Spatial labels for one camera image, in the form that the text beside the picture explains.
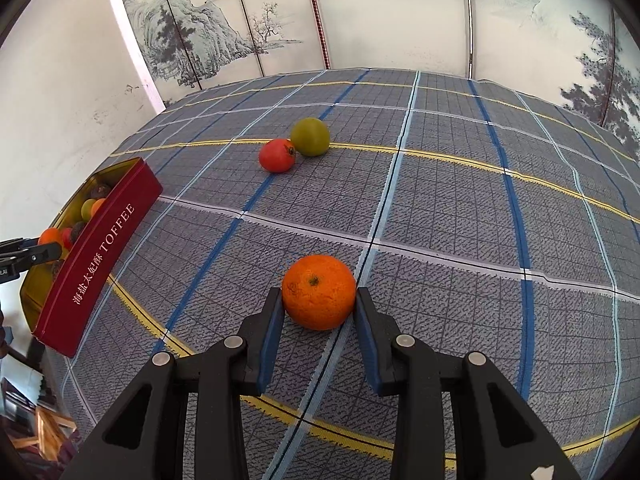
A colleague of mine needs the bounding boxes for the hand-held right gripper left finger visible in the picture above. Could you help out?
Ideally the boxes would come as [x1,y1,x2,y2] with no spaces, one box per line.
[60,287,286,480]

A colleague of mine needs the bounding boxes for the wooden frame furniture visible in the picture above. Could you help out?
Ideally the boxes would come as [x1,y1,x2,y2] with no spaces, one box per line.
[30,405,78,461]

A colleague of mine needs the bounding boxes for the painted folding screen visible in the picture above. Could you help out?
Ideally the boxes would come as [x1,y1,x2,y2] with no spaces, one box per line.
[114,0,640,158]

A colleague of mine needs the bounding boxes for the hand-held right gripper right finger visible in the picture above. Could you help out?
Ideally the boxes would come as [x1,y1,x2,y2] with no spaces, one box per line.
[354,287,583,480]

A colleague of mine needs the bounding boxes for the grey checkered tablecloth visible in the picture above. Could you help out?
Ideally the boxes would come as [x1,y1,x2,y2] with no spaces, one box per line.
[45,67,640,480]

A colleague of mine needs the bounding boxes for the red toffee tin box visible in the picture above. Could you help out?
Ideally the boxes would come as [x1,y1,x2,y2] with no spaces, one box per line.
[20,156,164,358]

